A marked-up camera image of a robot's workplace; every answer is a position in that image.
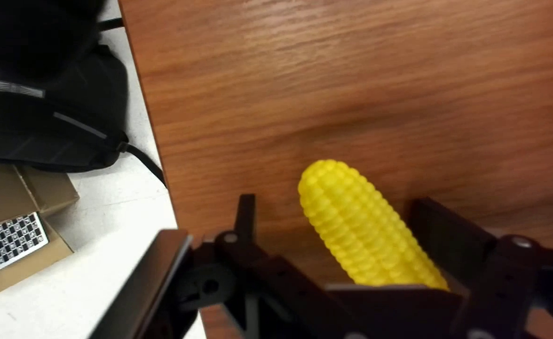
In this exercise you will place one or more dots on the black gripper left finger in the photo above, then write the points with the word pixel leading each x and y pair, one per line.
pixel 276 282

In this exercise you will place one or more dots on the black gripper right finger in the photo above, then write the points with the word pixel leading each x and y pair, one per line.
pixel 502 275

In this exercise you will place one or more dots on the yellow plastic corn cob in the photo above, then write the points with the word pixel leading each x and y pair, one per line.
pixel 363 228

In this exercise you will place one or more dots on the flat brown cardboard box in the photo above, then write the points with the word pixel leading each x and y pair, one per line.
pixel 37 188

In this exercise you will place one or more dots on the card with dotted pattern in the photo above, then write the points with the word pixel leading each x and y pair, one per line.
pixel 15 237

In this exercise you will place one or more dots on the black backpack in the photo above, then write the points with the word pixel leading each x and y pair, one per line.
pixel 43 86

